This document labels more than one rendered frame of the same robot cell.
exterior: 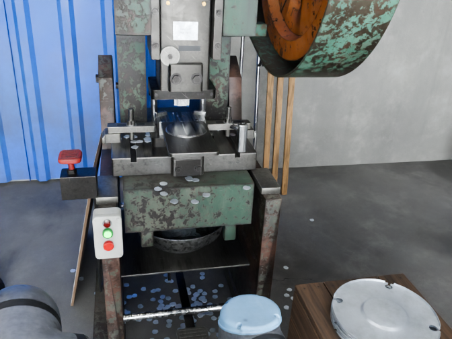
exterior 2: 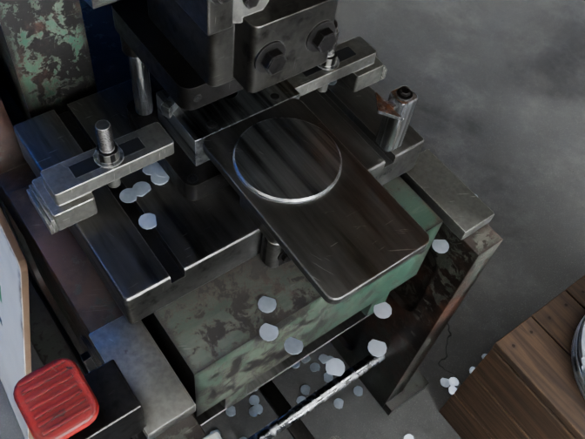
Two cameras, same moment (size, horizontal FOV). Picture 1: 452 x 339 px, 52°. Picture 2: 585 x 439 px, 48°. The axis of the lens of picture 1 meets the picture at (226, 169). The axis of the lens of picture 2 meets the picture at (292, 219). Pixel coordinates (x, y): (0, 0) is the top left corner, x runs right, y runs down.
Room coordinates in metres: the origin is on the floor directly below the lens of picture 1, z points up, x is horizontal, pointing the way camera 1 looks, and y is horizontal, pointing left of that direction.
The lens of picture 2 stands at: (0.89, 0.36, 1.35)
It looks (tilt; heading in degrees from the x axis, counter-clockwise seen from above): 55 degrees down; 329
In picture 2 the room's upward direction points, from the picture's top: 10 degrees clockwise
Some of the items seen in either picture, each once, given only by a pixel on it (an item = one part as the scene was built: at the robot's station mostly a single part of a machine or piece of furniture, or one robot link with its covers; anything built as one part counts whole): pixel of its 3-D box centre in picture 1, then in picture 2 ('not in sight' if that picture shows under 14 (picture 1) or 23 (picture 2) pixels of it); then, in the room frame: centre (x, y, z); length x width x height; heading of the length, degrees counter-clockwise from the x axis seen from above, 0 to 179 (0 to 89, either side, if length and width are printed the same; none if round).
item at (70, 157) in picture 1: (71, 166); (62, 411); (1.14, 0.42, 0.72); 0.07 x 0.06 x 0.08; 14
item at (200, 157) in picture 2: (181, 122); (228, 105); (1.44, 0.16, 0.76); 0.15 x 0.09 x 0.05; 104
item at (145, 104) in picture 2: (154, 103); (139, 67); (1.48, 0.25, 0.81); 0.02 x 0.02 x 0.14
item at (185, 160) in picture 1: (187, 155); (305, 219); (1.27, 0.12, 0.72); 0.25 x 0.14 x 0.14; 14
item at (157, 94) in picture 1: (180, 91); (225, 34); (1.45, 0.16, 0.86); 0.20 x 0.16 x 0.05; 104
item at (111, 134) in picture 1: (128, 124); (101, 158); (1.40, 0.32, 0.76); 0.17 x 0.06 x 0.10; 104
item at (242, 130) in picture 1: (241, 136); (396, 118); (1.36, -0.04, 0.75); 0.03 x 0.03 x 0.10; 14
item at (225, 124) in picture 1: (231, 121); (332, 58); (1.48, -0.01, 0.76); 0.17 x 0.06 x 0.10; 104
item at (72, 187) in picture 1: (81, 199); (97, 434); (1.15, 0.41, 0.62); 0.10 x 0.06 x 0.20; 104
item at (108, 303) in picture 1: (103, 190); (28, 252); (1.52, 0.45, 0.45); 0.92 x 0.12 x 0.90; 14
